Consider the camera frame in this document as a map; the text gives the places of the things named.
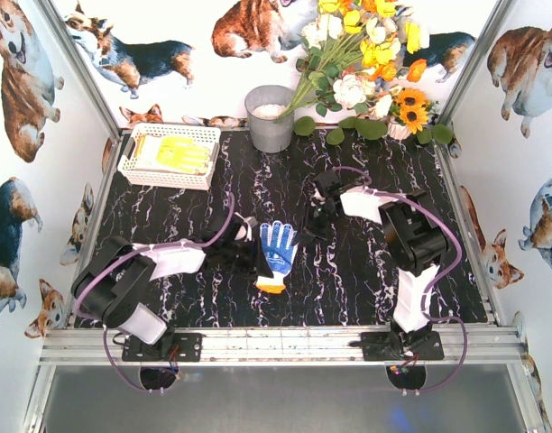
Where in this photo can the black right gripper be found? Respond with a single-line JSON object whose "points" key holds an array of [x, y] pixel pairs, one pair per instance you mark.
{"points": [[318, 221]]}

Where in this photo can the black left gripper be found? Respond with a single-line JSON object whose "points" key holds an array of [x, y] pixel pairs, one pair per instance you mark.
{"points": [[251, 252]]}

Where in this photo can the white glove orange cuff top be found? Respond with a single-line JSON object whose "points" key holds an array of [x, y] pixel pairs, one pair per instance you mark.
{"points": [[279, 251]]}

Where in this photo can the white glove orange cuff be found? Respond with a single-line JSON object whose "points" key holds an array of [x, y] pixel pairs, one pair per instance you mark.
{"points": [[279, 251], [175, 154]]}

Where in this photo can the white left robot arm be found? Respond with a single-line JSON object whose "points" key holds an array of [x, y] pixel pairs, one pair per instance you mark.
{"points": [[111, 287]]}

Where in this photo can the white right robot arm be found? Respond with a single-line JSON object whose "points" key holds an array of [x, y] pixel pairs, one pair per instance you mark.
{"points": [[416, 238]]}

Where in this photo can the white plastic storage basket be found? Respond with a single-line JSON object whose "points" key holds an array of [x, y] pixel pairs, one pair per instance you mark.
{"points": [[205, 136]]}

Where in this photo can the grey metal bucket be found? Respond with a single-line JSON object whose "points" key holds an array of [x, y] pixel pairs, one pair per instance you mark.
{"points": [[270, 126]]}

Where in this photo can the small sunflower pot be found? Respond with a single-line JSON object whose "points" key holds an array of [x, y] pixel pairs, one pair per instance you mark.
{"points": [[414, 115]]}

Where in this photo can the artificial flower bouquet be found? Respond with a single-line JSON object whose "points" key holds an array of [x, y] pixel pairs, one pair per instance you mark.
{"points": [[358, 56]]}

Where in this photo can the aluminium front rail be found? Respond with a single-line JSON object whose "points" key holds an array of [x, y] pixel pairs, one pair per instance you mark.
{"points": [[269, 346]]}

